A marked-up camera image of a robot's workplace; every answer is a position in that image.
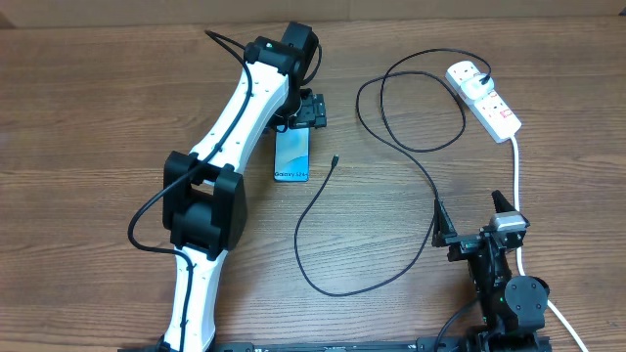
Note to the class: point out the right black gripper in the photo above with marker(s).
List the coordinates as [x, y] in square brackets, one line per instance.
[463, 244]

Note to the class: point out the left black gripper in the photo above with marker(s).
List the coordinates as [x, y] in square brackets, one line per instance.
[311, 111]

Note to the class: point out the Samsung Galaxy smartphone blue screen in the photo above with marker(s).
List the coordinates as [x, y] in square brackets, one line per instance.
[292, 156]

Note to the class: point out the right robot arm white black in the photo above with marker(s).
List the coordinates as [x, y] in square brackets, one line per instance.
[513, 307]

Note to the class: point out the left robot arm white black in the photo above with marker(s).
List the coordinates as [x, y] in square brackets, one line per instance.
[204, 201]

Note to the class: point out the white charger plug adapter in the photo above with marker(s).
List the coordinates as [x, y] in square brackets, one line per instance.
[477, 87]

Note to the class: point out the white power strip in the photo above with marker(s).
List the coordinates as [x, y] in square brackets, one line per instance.
[491, 111]

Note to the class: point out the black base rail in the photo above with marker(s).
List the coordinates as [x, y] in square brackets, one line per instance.
[422, 344]

